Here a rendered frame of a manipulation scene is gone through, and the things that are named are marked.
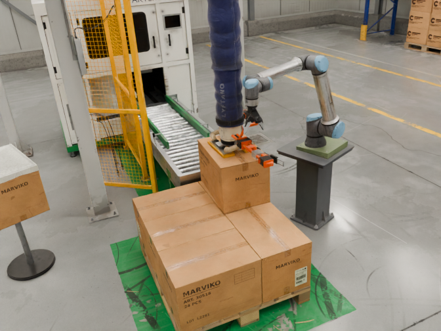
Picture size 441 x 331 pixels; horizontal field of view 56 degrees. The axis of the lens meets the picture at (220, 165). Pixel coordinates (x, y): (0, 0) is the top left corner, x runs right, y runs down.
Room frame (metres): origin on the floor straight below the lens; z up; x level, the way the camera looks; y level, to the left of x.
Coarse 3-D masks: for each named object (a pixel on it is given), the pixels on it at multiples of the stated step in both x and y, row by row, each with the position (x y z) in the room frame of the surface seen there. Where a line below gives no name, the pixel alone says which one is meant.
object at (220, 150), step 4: (216, 140) 3.14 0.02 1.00; (212, 144) 3.12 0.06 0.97; (216, 148) 3.03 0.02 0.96; (220, 148) 3.02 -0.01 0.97; (220, 152) 2.96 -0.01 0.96; (224, 152) 2.94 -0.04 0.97; (228, 152) 2.94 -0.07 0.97; (232, 152) 2.94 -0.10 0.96; (224, 156) 2.89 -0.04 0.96; (228, 156) 2.90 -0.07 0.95
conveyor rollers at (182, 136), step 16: (160, 112) 5.20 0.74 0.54; (176, 112) 5.18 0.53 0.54; (160, 128) 4.64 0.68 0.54; (176, 128) 4.62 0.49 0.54; (192, 128) 4.60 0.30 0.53; (160, 144) 4.17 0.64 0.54; (176, 144) 4.14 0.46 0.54; (192, 144) 4.12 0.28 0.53; (176, 160) 3.76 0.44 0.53; (192, 160) 3.73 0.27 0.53
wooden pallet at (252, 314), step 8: (144, 256) 2.93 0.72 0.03; (152, 272) 2.72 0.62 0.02; (160, 288) 2.44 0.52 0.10; (304, 288) 2.29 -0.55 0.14; (288, 296) 2.24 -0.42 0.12; (296, 296) 2.31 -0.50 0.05; (304, 296) 2.30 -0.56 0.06; (168, 304) 2.22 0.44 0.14; (264, 304) 2.17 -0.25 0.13; (272, 304) 2.20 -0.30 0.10; (168, 312) 2.27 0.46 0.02; (240, 312) 2.10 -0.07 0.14; (248, 312) 2.12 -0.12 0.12; (256, 312) 2.15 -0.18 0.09; (224, 320) 2.06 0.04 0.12; (240, 320) 2.11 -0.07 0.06; (248, 320) 2.12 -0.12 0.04; (256, 320) 2.15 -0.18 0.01; (176, 328) 2.11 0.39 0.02; (200, 328) 1.99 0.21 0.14; (208, 328) 2.01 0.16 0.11
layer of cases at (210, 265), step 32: (160, 192) 3.12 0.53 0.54; (192, 192) 3.09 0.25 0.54; (160, 224) 2.65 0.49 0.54; (192, 224) 2.62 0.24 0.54; (224, 224) 2.59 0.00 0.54; (256, 224) 2.56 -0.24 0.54; (288, 224) 2.53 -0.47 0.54; (160, 256) 2.26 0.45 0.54; (192, 256) 2.24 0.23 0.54; (224, 256) 2.22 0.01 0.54; (256, 256) 2.20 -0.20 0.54; (288, 256) 2.24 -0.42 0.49; (192, 288) 1.99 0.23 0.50; (224, 288) 2.07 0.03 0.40; (256, 288) 2.15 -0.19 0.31; (288, 288) 2.24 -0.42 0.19; (192, 320) 1.98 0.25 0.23
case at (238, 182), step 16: (208, 144) 3.17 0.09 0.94; (208, 160) 3.03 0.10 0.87; (224, 160) 2.85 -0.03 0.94; (240, 160) 2.84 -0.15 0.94; (256, 160) 2.82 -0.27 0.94; (208, 176) 3.06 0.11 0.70; (224, 176) 2.74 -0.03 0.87; (240, 176) 2.78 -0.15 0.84; (256, 176) 2.82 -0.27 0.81; (224, 192) 2.74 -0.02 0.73; (240, 192) 2.77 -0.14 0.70; (256, 192) 2.81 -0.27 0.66; (224, 208) 2.73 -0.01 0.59; (240, 208) 2.77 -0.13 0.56
